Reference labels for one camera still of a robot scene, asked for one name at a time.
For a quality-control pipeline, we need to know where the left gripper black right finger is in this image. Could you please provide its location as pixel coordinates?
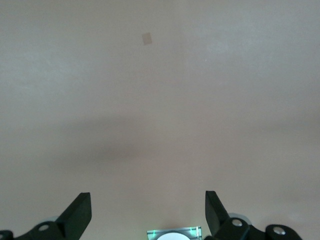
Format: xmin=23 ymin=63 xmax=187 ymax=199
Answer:
xmin=204 ymin=190 xmax=259 ymax=240

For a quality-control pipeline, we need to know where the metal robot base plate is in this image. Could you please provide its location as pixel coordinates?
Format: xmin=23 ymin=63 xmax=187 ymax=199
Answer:
xmin=146 ymin=225 xmax=202 ymax=240

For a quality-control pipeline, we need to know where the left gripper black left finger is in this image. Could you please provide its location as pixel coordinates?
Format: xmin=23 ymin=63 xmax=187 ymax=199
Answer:
xmin=14 ymin=192 xmax=92 ymax=240

